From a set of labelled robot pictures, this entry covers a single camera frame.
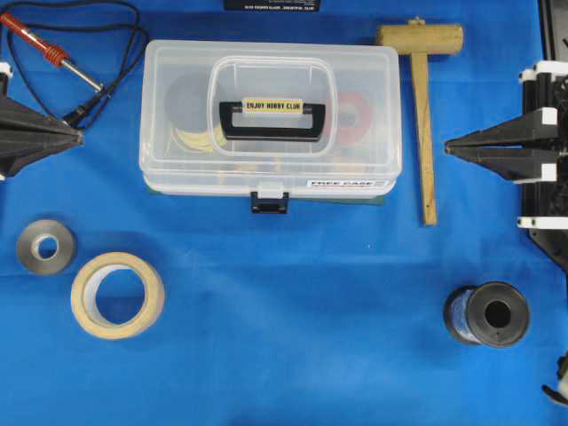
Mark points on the red tape roll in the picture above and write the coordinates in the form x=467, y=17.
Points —
x=354, y=118

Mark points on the grey tape roll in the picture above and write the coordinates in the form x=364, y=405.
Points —
x=46, y=247

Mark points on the black box carry handle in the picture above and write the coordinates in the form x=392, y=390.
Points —
x=272, y=120

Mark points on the red handled soldering iron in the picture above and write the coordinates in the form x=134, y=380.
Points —
x=53, y=54

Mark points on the beige masking tape roll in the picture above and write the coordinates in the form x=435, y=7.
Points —
x=116, y=296

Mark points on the black label card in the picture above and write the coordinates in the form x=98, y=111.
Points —
x=272, y=5

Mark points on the black box front latch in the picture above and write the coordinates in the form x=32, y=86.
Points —
x=269, y=205

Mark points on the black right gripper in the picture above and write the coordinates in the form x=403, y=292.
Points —
x=541, y=168

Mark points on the black white clip object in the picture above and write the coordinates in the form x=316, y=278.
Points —
x=559, y=395

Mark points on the clear plastic tool box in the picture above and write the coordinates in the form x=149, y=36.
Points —
x=182, y=148

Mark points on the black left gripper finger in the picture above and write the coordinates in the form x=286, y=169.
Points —
x=21, y=119
x=17, y=155

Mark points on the wooden mallet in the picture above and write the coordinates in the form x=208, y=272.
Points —
x=419, y=40

